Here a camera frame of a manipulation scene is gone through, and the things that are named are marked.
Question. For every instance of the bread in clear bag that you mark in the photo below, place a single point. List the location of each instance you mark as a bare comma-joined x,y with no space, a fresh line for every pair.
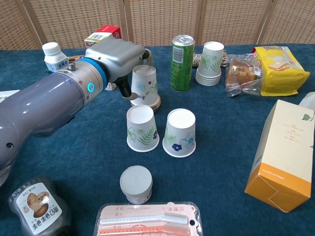
242,73

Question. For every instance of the white milk bottle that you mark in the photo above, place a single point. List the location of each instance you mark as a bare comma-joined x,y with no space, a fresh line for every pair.
53,52

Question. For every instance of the paper cup with text print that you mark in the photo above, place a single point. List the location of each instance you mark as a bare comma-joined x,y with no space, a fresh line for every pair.
145,83

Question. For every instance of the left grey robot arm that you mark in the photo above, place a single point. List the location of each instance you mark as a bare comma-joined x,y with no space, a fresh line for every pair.
44,103

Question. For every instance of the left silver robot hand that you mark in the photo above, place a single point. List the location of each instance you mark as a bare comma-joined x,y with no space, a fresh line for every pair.
115,56

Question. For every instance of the green drink can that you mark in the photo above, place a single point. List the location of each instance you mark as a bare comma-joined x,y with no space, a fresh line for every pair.
182,66

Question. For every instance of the small jar with white lid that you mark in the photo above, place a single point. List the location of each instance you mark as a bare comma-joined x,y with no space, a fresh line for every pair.
136,182

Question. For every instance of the red carton box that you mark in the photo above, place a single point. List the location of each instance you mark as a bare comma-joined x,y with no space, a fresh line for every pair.
110,29

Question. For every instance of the beige and orange carton box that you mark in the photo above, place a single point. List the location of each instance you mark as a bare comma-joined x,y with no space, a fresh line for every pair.
278,182

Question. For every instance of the blue felt table cover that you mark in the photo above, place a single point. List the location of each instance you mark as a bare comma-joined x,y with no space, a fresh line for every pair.
98,157

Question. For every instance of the paper cup with fern print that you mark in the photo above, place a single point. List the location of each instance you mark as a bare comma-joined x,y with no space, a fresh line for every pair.
141,127
179,135

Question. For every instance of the long white carton box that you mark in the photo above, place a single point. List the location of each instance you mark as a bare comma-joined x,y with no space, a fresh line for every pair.
3,97

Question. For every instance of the dark sauce bottle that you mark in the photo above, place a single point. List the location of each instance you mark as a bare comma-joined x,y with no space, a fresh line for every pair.
39,209

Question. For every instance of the wood rattan folding screen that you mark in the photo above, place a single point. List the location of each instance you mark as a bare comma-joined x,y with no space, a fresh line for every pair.
160,19

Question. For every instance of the yellow snack bag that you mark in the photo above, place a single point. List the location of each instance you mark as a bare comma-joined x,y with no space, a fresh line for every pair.
283,73

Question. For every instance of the stack of white paper cups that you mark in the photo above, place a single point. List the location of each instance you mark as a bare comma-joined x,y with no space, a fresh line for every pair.
210,64

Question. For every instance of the pink razor blister pack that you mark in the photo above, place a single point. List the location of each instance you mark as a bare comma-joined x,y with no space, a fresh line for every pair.
147,218

